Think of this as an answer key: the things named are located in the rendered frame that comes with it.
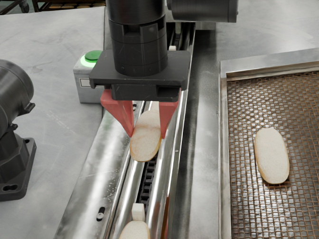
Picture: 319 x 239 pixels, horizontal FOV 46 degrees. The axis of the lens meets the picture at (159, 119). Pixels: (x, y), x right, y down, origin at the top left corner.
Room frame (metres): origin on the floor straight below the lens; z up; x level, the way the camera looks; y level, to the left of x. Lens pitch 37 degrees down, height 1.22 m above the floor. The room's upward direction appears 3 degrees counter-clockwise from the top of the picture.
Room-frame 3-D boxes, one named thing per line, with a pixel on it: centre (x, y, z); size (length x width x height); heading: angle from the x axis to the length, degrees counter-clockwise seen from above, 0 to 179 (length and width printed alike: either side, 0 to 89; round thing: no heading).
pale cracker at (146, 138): (0.36, 0.02, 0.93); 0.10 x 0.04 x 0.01; 171
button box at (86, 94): (0.62, 0.11, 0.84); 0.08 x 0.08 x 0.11; 81
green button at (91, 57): (0.62, 0.11, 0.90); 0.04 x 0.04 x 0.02
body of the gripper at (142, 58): (0.36, 0.02, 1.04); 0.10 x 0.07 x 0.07; 81
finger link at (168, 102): (0.36, 0.01, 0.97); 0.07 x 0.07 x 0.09; 81
